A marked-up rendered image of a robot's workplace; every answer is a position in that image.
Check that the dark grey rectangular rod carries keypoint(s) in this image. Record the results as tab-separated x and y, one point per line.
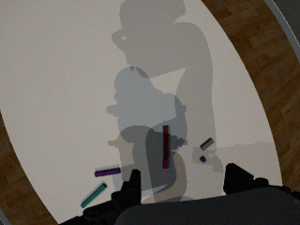
207	144

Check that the dark purple rod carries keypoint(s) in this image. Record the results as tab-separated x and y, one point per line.
107	172

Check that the teal rod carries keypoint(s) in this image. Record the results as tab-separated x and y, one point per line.
93	196

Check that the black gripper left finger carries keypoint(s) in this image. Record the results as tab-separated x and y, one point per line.
106	213

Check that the small blue cube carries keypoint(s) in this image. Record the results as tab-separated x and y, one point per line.
203	159

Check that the dark red rod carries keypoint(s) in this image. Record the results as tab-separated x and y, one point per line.
165	142

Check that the small magenta block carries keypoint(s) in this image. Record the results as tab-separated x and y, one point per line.
165	163

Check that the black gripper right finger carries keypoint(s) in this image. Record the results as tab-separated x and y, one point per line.
238	180

